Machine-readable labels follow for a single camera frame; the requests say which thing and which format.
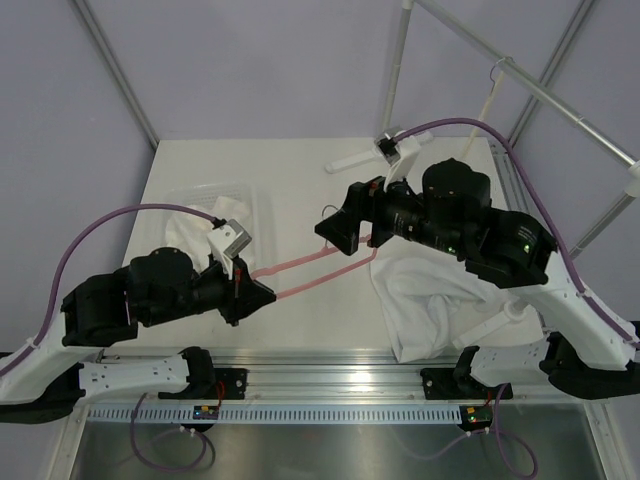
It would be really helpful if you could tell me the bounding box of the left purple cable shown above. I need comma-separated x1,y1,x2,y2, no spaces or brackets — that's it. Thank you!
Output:
0,202,221,381

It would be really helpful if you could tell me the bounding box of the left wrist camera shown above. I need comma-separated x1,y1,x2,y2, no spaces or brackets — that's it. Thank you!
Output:
206,219,252,280

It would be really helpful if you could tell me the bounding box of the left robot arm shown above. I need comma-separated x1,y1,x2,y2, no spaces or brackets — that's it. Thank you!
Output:
1,247,276,425

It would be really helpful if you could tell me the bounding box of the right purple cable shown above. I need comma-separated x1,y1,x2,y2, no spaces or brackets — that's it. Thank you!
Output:
394,117,640,351

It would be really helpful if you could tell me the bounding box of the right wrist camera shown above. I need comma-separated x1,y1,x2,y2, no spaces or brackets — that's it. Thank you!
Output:
374,127,421,192

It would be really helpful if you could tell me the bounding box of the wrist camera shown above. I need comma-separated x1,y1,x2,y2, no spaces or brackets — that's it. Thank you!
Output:
374,127,421,192
206,219,252,280

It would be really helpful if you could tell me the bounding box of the aluminium mounting rail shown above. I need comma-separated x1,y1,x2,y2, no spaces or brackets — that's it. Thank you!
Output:
97,347,552,404

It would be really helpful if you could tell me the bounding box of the purple cable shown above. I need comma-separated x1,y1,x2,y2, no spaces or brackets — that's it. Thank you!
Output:
394,117,640,351
0,202,221,381

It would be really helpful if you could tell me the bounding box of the cream plastic hanger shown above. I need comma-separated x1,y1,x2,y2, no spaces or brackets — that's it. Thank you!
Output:
460,56,512,161

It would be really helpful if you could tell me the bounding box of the pink plastic hanger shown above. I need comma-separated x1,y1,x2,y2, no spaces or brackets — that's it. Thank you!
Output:
252,225,377,299

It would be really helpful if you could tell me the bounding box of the white slotted cable duct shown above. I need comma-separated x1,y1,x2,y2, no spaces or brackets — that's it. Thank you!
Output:
88,405,462,425

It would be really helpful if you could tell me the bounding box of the white plastic basket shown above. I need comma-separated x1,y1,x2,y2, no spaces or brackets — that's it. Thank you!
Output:
162,180,279,281

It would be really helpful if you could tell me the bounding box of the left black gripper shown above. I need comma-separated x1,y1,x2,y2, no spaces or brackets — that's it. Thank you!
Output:
146,252,278,327

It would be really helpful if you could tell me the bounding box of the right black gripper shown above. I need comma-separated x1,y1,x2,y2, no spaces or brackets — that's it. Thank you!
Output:
316,162,468,258

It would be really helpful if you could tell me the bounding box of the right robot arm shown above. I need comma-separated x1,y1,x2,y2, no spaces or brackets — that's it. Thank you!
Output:
315,158,639,400

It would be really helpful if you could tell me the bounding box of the cream white skirt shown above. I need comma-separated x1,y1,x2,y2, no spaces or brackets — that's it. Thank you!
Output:
164,196,253,273

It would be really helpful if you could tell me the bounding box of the white skirt pink hanger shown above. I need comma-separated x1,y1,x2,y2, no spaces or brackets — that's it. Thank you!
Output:
368,244,516,365

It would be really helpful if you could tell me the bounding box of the silver clothes rack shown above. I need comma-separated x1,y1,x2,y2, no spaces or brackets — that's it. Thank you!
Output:
324,0,640,351

